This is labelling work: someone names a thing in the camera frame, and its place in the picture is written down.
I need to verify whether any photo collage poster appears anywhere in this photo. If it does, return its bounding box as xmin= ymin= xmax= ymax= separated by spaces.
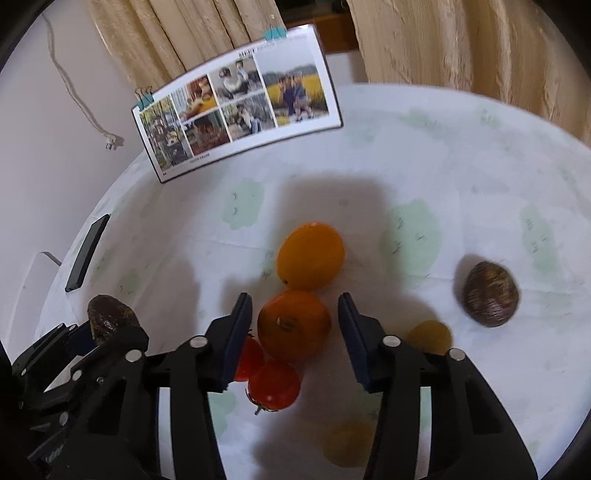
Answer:
xmin=131 ymin=25 xmax=345 ymax=184

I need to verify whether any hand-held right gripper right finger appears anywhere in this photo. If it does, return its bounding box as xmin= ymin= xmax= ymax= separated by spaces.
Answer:
xmin=338 ymin=292 xmax=539 ymax=480

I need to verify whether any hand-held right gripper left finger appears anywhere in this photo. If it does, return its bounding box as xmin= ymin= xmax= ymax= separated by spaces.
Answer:
xmin=53 ymin=292 xmax=254 ymax=480

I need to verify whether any small yellow fruit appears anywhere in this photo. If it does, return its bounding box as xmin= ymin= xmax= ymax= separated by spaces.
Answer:
xmin=321 ymin=421 xmax=376 ymax=468
xmin=406 ymin=320 xmax=453 ymax=356

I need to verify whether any brown wooden frame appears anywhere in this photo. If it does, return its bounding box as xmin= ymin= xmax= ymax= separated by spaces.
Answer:
xmin=279 ymin=0 xmax=361 ymax=52

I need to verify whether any black phone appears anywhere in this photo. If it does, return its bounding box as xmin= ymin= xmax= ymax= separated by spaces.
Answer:
xmin=65 ymin=213 xmax=110 ymax=293

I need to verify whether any red tomato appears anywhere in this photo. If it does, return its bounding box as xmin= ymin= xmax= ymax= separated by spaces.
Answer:
xmin=233 ymin=335 xmax=265 ymax=383
xmin=245 ymin=361 xmax=302 ymax=414

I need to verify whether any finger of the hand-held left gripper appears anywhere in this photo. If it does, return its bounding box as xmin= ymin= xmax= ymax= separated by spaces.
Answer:
xmin=69 ymin=325 xmax=149 ymax=384
xmin=11 ymin=323 xmax=97 ymax=384

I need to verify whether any dark brown passion fruit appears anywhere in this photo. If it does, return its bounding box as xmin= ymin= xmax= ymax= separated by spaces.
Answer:
xmin=462 ymin=261 xmax=521 ymax=328
xmin=88 ymin=295 xmax=138 ymax=344

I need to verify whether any white green-printed tablecloth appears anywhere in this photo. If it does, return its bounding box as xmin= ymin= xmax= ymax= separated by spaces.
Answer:
xmin=0 ymin=83 xmax=591 ymax=480

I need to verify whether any white power cord with plug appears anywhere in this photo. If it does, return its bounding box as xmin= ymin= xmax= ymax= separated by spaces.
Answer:
xmin=41 ymin=11 xmax=125 ymax=151

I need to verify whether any beige patterned curtain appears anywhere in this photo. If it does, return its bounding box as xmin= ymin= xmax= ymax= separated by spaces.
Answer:
xmin=88 ymin=0 xmax=284 ymax=95
xmin=346 ymin=0 xmax=591 ymax=148

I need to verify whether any round orange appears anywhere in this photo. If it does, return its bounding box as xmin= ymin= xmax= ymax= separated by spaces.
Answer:
xmin=257 ymin=290 xmax=332 ymax=362

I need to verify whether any yellow-orange oval citrus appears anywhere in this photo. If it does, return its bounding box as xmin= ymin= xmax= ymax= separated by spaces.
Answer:
xmin=276 ymin=222 xmax=346 ymax=292

